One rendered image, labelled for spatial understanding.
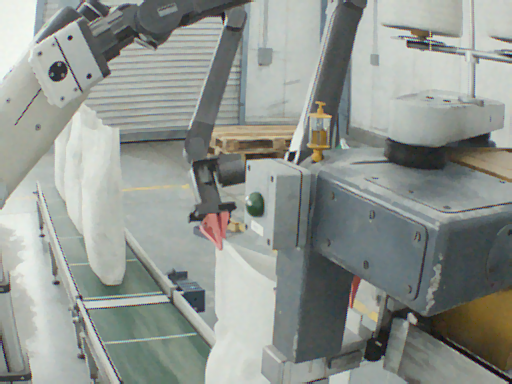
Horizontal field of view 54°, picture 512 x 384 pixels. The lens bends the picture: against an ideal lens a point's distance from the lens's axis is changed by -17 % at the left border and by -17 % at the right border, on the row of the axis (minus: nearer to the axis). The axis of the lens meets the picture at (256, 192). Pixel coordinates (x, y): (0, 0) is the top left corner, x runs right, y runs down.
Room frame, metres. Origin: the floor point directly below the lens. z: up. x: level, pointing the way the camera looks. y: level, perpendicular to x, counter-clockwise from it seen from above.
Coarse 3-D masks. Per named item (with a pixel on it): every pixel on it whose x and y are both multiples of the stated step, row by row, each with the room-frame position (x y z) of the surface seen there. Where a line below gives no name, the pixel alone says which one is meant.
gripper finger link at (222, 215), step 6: (198, 210) 1.25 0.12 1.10; (204, 210) 1.25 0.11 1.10; (210, 210) 1.26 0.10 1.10; (216, 210) 1.26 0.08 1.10; (222, 210) 1.27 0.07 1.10; (198, 216) 1.25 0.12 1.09; (204, 216) 1.26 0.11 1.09; (222, 216) 1.26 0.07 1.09; (228, 216) 1.26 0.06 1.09; (222, 222) 1.25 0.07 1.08; (222, 228) 1.25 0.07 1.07; (222, 234) 1.24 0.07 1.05
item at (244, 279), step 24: (216, 264) 1.26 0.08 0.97; (240, 264) 1.12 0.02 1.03; (264, 264) 1.14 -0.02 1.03; (216, 288) 1.26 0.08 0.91; (240, 288) 1.12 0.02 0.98; (264, 288) 1.02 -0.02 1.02; (216, 312) 1.26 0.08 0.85; (240, 312) 1.11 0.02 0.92; (264, 312) 1.02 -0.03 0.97; (216, 336) 1.18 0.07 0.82; (240, 336) 1.11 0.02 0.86; (264, 336) 1.01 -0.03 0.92; (216, 360) 1.10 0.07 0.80; (240, 360) 1.05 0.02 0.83
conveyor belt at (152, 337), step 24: (96, 312) 2.07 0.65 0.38; (120, 312) 2.10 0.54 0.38; (144, 312) 2.13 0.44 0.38; (168, 312) 2.16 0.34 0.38; (120, 336) 1.89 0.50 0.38; (144, 336) 1.92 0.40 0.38; (168, 336) 1.94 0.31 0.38; (192, 336) 1.96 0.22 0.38; (120, 360) 1.70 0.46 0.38; (144, 360) 1.73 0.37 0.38; (168, 360) 1.75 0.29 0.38; (192, 360) 1.77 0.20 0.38
